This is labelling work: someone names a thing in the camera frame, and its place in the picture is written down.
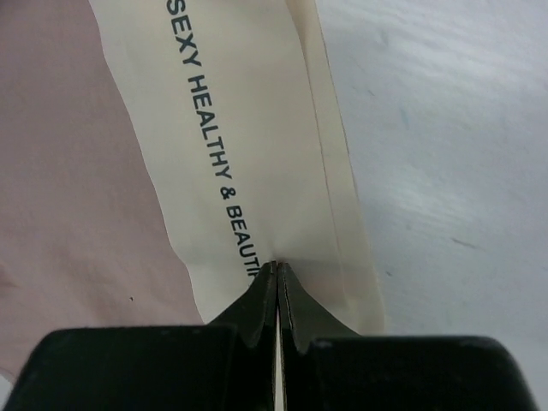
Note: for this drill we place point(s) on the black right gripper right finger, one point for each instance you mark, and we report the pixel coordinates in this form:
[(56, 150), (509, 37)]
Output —
[(327, 366)]

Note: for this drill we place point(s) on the pink underwear cream waistband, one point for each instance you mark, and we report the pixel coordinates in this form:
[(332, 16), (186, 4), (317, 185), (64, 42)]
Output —
[(155, 154)]

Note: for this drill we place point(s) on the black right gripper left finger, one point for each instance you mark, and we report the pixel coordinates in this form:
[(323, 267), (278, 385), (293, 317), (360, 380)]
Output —
[(227, 364)]

